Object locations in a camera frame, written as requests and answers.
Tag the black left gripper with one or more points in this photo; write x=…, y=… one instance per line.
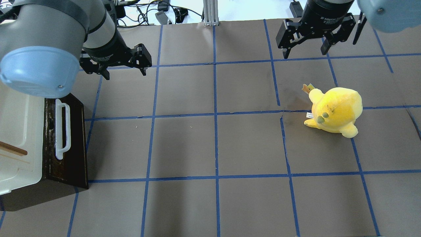
x=106, y=51

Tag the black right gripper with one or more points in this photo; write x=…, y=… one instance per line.
x=323, y=14

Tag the wooden drawer with white handle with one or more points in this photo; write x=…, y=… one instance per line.
x=64, y=141

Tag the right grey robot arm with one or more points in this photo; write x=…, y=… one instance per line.
x=388, y=16

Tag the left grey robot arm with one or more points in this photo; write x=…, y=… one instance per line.
x=44, y=43

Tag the dark wooden drawer cabinet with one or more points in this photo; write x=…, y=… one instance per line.
x=42, y=191

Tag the yellow plush dinosaur toy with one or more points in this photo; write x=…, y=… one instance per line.
x=334, y=111

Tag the aluminium frame post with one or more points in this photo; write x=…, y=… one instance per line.
x=210, y=13

